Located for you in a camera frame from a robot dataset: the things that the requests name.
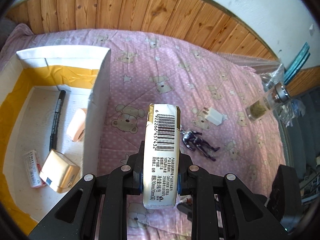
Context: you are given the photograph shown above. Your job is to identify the white barcode carton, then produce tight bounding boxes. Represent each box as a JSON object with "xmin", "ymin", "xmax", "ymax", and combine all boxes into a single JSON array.
[{"xmin": 143, "ymin": 103, "xmax": 180, "ymax": 210}]

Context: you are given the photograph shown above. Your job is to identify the purple silver action figure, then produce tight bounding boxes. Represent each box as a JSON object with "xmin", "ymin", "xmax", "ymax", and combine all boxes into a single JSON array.
[{"xmin": 180, "ymin": 126, "xmax": 220, "ymax": 161}]

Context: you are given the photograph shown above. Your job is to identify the white charger plug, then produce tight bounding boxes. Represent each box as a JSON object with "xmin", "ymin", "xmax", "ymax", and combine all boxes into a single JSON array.
[{"xmin": 202, "ymin": 107, "xmax": 223, "ymax": 126}]

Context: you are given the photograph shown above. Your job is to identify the gold and white box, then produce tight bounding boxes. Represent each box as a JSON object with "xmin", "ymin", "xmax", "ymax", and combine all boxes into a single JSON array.
[{"xmin": 40, "ymin": 149, "xmax": 80, "ymax": 193}]

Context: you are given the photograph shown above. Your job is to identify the red white small box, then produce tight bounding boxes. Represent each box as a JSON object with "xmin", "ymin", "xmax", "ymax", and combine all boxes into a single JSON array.
[{"xmin": 23, "ymin": 150, "xmax": 46, "ymax": 189}]

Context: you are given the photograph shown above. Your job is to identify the black marker pen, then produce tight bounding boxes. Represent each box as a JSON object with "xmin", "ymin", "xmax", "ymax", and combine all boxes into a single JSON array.
[{"xmin": 49, "ymin": 90, "xmax": 66, "ymax": 151}]

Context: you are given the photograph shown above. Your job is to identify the pink stapler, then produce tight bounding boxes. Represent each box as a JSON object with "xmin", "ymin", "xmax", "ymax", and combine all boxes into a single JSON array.
[{"xmin": 66, "ymin": 108, "xmax": 87, "ymax": 142}]

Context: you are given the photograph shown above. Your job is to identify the clear glass jar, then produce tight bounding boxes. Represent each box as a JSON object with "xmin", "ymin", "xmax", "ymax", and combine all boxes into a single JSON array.
[{"xmin": 246, "ymin": 82, "xmax": 290, "ymax": 121}]

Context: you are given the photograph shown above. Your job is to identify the clear plastic bag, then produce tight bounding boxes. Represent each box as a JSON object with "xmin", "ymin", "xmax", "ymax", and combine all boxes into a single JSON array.
[{"xmin": 257, "ymin": 63, "xmax": 305, "ymax": 127}]

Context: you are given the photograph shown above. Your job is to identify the pink bear quilt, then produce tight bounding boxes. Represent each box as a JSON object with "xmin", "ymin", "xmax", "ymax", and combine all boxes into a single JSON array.
[{"xmin": 1, "ymin": 24, "xmax": 285, "ymax": 196}]

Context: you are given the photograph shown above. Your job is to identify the teal board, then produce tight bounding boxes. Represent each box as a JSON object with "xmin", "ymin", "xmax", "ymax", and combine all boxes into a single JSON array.
[{"xmin": 284, "ymin": 42, "xmax": 311, "ymax": 85}]

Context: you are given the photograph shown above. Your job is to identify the white cardboard box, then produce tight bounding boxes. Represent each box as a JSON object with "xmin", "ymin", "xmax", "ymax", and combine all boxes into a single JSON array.
[{"xmin": 1, "ymin": 45, "xmax": 111, "ymax": 234}]

